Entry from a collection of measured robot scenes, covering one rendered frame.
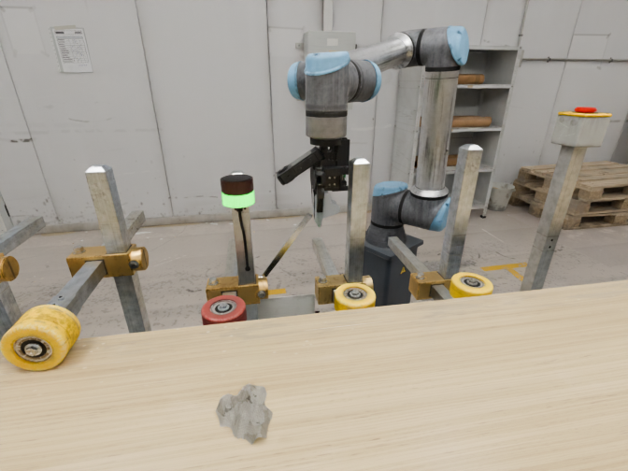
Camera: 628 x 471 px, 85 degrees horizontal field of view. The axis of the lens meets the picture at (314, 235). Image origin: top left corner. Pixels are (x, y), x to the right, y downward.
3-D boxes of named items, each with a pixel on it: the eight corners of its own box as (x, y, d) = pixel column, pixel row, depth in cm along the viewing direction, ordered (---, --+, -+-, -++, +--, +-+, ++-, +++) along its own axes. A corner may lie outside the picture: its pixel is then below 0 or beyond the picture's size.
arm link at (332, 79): (361, 50, 71) (333, 47, 63) (357, 115, 76) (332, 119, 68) (323, 52, 76) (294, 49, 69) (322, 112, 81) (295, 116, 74)
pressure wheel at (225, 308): (210, 341, 71) (203, 294, 66) (249, 336, 72) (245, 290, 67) (206, 371, 63) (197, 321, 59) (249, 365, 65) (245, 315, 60)
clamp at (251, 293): (210, 296, 81) (207, 278, 79) (267, 291, 83) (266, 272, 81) (207, 310, 76) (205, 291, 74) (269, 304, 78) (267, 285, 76)
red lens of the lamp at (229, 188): (222, 186, 67) (221, 175, 66) (253, 184, 68) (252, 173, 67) (220, 195, 62) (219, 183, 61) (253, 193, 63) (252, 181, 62)
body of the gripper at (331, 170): (349, 193, 79) (352, 139, 74) (312, 195, 77) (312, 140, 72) (341, 184, 85) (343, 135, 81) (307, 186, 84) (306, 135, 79)
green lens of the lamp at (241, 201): (223, 198, 68) (222, 187, 67) (254, 196, 69) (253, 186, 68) (221, 208, 63) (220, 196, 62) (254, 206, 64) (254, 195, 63)
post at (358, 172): (341, 336, 92) (349, 156, 73) (354, 335, 93) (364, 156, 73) (345, 346, 89) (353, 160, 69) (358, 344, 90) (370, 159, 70)
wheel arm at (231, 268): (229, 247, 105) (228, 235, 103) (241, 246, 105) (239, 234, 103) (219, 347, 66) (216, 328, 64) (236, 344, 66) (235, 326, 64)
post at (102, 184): (143, 359, 84) (91, 164, 65) (158, 357, 85) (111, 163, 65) (138, 369, 81) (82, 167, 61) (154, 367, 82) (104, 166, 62)
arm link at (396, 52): (399, 29, 128) (278, 60, 85) (432, 26, 121) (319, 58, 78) (398, 64, 134) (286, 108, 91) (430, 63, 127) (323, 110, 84)
